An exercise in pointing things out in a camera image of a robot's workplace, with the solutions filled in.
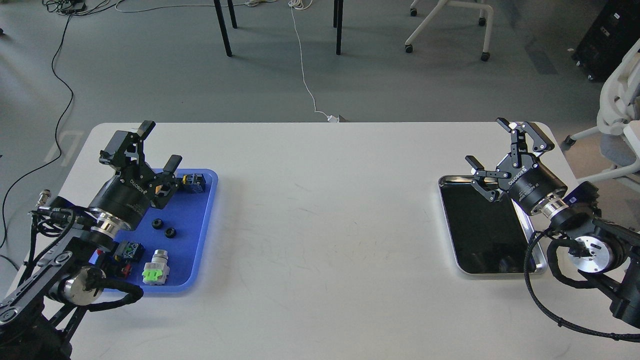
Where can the grey green selector switch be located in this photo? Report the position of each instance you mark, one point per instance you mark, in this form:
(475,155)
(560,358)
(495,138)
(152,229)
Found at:
(156,271)

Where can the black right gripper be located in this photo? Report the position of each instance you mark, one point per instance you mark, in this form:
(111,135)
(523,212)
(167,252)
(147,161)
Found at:
(521,175)

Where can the red emergency stop button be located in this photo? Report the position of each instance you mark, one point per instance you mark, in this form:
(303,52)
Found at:
(126,252)

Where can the small black gear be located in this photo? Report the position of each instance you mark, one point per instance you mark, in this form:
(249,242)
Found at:
(170,233)
(157,224)

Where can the black red switch block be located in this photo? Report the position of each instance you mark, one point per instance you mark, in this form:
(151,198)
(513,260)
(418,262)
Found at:
(117,270)

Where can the green push button switch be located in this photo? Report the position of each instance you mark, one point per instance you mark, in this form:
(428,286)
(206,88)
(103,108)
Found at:
(193,183)

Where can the white office chair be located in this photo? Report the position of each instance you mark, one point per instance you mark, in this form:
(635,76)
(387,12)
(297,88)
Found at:
(618,116)

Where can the black equipment case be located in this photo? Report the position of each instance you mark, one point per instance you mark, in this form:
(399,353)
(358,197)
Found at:
(612,34)

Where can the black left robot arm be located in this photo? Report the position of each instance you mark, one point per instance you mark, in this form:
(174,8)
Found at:
(67,280)

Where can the blue plastic tray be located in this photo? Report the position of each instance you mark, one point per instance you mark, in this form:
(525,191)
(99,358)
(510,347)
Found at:
(190,214)

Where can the white chair base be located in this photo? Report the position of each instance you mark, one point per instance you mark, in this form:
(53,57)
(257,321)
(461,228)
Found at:
(485,20)

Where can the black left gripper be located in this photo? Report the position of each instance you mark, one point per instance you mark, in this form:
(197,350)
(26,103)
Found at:
(135,186)

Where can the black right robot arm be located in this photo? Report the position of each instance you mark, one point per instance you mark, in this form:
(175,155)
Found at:
(585,250)

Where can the silver metal tray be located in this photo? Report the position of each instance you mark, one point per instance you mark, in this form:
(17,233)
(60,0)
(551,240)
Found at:
(487,238)

